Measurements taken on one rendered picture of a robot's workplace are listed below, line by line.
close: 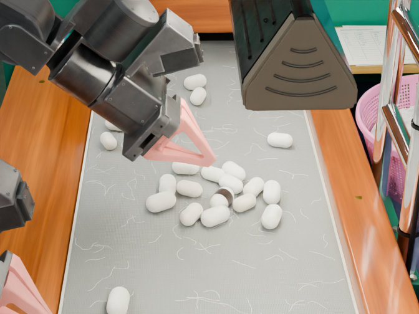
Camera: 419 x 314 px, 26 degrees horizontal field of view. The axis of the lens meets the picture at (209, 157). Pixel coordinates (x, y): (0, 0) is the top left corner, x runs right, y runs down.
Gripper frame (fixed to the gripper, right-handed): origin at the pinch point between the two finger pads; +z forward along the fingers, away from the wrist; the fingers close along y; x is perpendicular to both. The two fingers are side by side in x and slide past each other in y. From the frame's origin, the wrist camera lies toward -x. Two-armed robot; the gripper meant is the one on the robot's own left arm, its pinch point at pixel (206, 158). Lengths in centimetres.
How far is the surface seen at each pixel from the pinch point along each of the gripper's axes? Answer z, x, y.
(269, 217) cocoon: 9.0, 0.0, -3.5
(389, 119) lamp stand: 14.0, -15.8, 2.9
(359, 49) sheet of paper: 20.6, -12.6, 36.9
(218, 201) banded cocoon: 4.7, 3.5, -0.1
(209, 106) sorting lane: 5.7, 5.1, 26.9
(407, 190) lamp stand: 15.2, -14.0, -8.5
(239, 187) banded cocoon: 7.1, 2.3, 3.5
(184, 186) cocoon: 2.0, 6.2, 3.6
